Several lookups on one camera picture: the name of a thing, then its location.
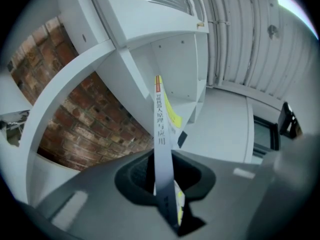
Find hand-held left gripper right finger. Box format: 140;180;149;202
171;149;261;240

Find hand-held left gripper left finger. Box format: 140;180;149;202
34;150;180;240

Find white book with yellow stripe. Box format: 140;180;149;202
152;74;188;235

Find white shelving unit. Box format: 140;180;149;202
0;0;211;206

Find black framed glass window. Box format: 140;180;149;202
251;113;282;160

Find metal keys with clip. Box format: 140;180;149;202
0;110;31;147

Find row of white ceiling pipes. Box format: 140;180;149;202
199;0;318;102

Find small round ceiling fixture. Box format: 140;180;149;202
266;24;280;39

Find long ceiling light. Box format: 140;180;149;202
274;0;320;41

